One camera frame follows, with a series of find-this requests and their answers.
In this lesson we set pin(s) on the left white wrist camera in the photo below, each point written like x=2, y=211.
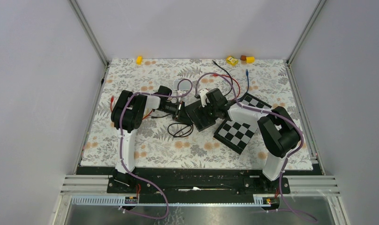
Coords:
x=180, y=93

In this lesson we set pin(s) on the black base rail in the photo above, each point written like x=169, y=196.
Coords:
x=193, y=185

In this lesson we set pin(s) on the white network switch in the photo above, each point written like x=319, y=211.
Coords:
x=182, y=85

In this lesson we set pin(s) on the black router box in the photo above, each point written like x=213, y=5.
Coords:
x=200, y=116

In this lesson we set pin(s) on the yellow block right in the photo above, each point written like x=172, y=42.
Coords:
x=250, y=60

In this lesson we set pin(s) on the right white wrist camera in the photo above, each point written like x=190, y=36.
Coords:
x=203, y=97

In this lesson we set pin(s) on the yellow patterned cube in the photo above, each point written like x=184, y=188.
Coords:
x=232, y=61

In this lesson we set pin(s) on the checkered chess board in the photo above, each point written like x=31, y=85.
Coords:
x=234, y=135

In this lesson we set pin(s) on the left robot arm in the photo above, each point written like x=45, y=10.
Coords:
x=127, y=116

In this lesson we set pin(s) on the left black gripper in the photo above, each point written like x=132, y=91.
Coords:
x=176, y=111

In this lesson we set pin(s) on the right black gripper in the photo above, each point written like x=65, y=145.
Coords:
x=208, y=101

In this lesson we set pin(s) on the yellow block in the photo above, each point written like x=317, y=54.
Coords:
x=139, y=60
x=250, y=60

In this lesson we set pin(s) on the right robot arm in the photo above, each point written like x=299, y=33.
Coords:
x=279, y=132

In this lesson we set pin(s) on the yellow block left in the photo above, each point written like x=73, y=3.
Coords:
x=139, y=60

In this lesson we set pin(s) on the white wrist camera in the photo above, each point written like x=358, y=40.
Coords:
x=180, y=93
x=203, y=97

